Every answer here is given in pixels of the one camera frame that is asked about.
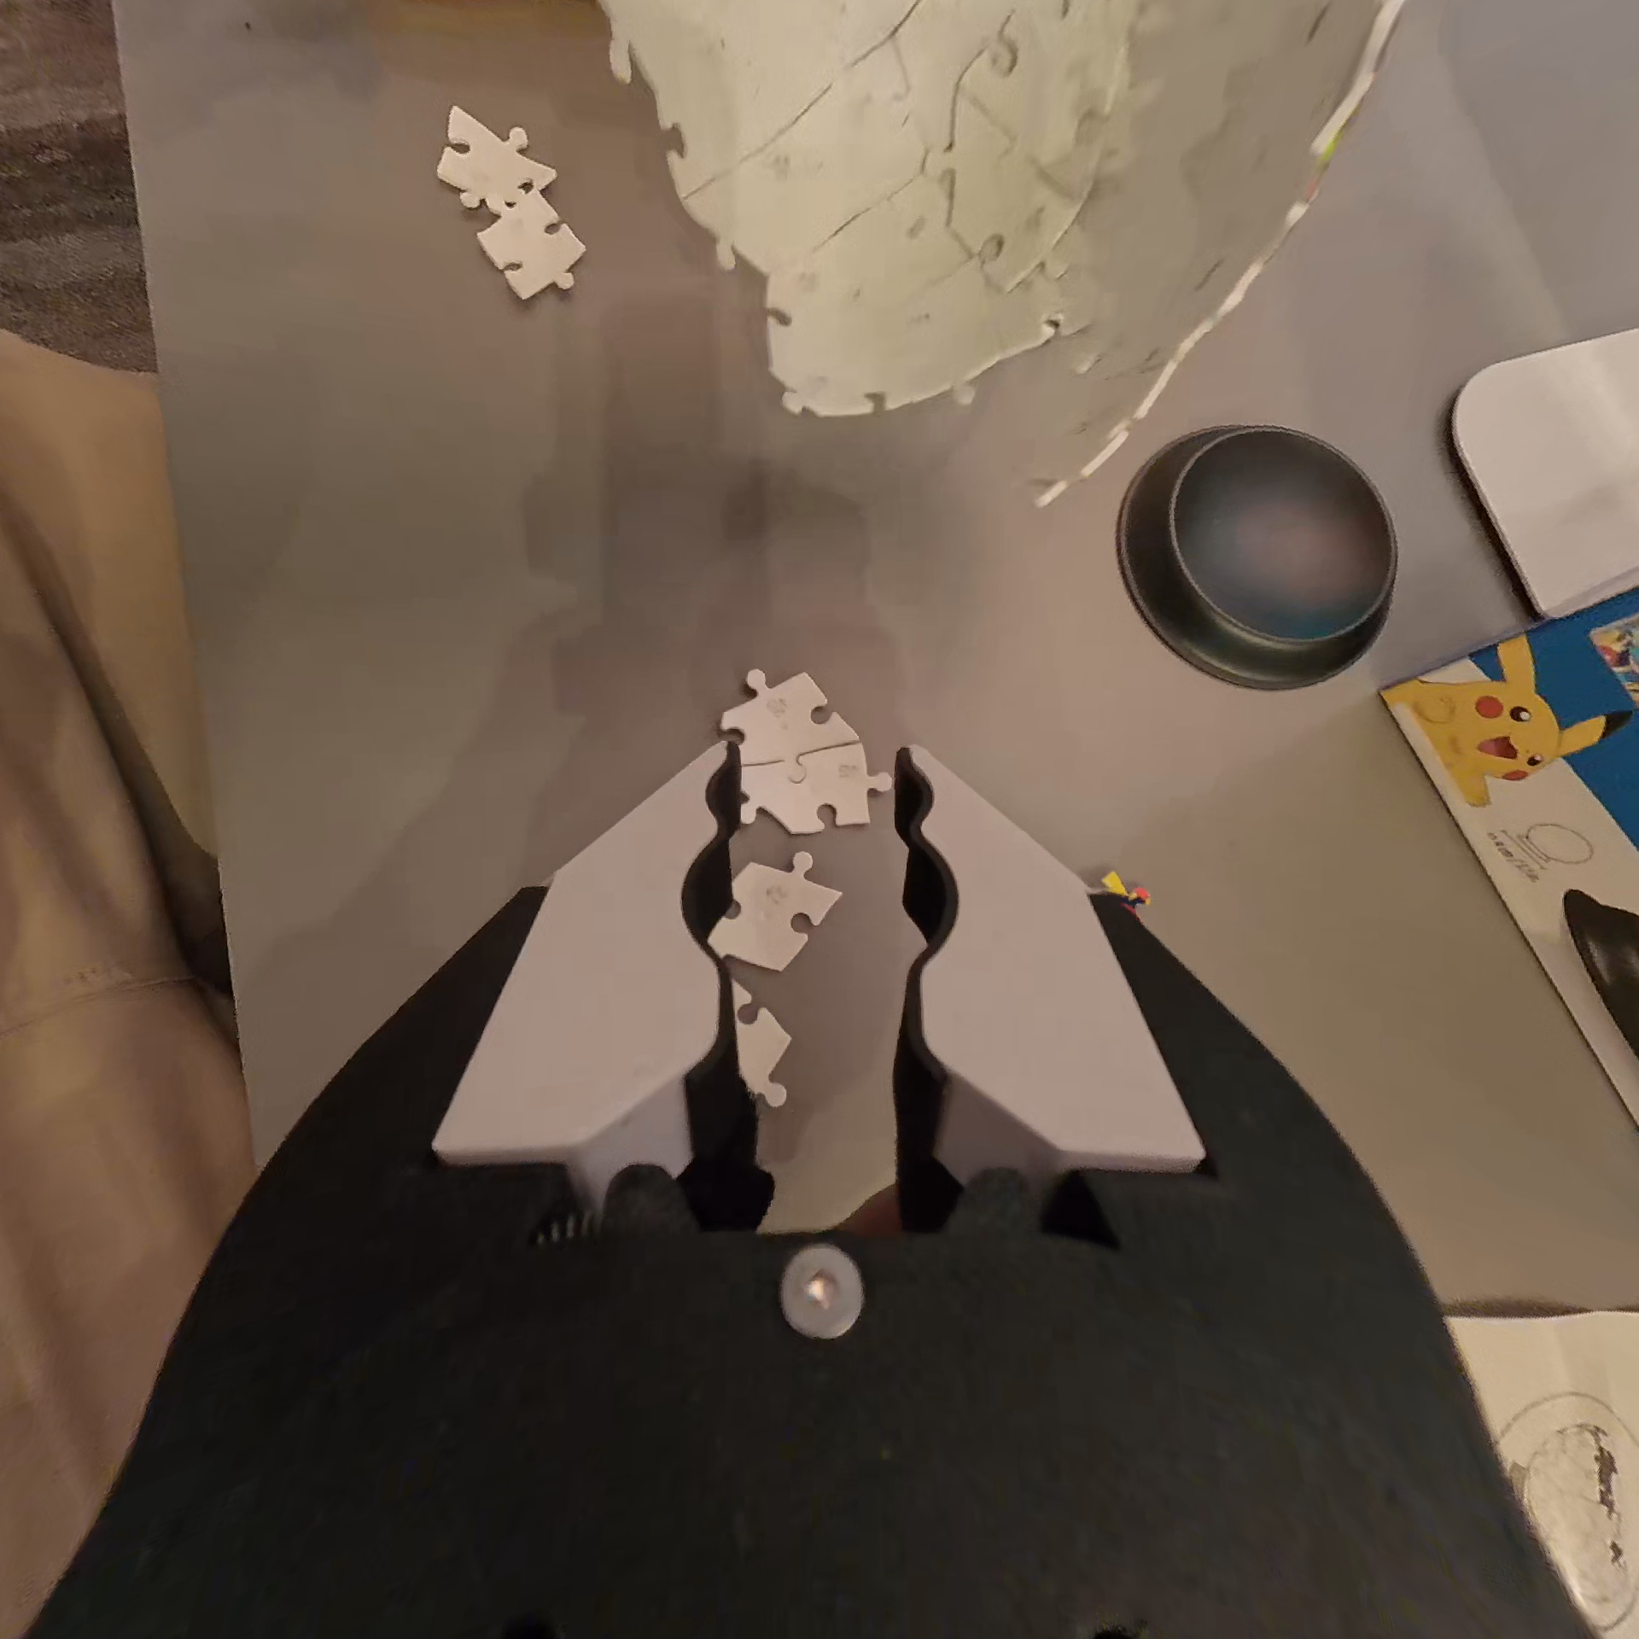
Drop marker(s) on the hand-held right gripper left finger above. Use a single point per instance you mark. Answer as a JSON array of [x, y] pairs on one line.
[[590, 1025]]

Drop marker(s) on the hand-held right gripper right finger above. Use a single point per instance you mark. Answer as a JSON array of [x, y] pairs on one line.
[[1051, 1025]]

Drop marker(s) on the black round ball stand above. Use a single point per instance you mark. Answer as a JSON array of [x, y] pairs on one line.
[[1261, 565]]

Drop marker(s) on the white rounded board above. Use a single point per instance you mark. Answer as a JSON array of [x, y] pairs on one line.
[[1562, 475]]

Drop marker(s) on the white instruction leaflet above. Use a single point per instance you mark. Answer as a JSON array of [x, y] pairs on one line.
[[1562, 1472]]

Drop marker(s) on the partly built puzzle ball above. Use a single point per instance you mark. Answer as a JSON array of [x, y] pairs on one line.
[[896, 192]]

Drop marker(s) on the blue puzzle box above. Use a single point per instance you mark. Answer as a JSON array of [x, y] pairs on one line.
[[1536, 795]]

